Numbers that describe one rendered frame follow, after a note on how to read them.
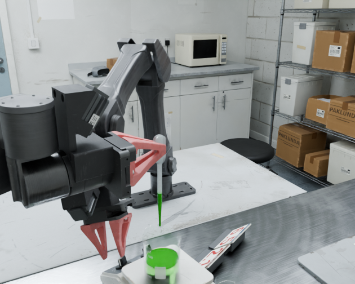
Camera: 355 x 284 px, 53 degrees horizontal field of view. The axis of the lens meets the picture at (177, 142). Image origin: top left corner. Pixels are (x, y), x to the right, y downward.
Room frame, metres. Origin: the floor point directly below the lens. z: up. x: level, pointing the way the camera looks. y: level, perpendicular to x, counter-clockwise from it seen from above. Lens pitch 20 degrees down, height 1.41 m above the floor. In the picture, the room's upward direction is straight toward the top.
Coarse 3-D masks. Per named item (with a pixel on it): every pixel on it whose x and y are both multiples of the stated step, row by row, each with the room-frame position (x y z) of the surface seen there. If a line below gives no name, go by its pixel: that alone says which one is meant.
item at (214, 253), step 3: (216, 249) 0.66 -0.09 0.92; (219, 249) 0.65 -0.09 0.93; (222, 249) 0.64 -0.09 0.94; (210, 252) 0.66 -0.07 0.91; (213, 252) 0.65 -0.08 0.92; (216, 252) 0.63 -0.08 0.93; (207, 255) 0.65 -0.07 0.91; (210, 255) 0.64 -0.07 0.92; (213, 255) 0.63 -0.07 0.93; (207, 258) 0.63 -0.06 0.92; (210, 258) 0.62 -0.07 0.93; (213, 258) 0.61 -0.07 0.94; (201, 261) 0.63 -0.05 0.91; (204, 261) 0.62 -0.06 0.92; (207, 261) 0.60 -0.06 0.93; (201, 264) 0.61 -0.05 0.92; (204, 264) 0.60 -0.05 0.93
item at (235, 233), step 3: (246, 225) 0.72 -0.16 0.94; (240, 228) 0.73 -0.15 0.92; (243, 228) 0.71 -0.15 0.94; (234, 231) 0.73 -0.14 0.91; (237, 231) 0.72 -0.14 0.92; (240, 231) 0.70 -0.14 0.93; (231, 234) 0.72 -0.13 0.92; (234, 234) 0.70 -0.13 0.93; (237, 234) 0.69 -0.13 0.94; (228, 237) 0.71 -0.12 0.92; (231, 237) 0.69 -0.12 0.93; (234, 237) 0.68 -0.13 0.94; (225, 240) 0.69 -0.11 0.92; (228, 240) 0.68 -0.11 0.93; (231, 240) 0.67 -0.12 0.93; (222, 243) 0.68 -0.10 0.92; (225, 243) 0.67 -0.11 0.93
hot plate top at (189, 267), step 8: (184, 256) 0.54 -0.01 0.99; (128, 264) 0.52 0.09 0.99; (136, 264) 0.52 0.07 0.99; (184, 264) 0.52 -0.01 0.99; (192, 264) 0.52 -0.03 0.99; (200, 264) 0.52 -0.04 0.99; (128, 272) 0.50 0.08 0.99; (136, 272) 0.50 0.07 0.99; (184, 272) 0.50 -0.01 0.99; (192, 272) 0.50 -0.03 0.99; (200, 272) 0.50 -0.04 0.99; (208, 272) 0.50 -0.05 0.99; (128, 280) 0.49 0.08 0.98; (136, 280) 0.48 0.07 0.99; (144, 280) 0.48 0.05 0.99; (184, 280) 0.48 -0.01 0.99; (192, 280) 0.48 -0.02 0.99; (200, 280) 0.48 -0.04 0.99; (208, 280) 0.48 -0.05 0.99
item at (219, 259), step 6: (228, 246) 0.64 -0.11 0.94; (204, 252) 0.67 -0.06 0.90; (222, 252) 0.62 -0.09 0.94; (198, 258) 0.65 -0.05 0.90; (204, 258) 0.64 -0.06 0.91; (216, 258) 0.60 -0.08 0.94; (222, 258) 0.63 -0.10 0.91; (210, 264) 0.58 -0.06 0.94; (216, 264) 0.61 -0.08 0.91; (210, 270) 0.60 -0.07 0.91
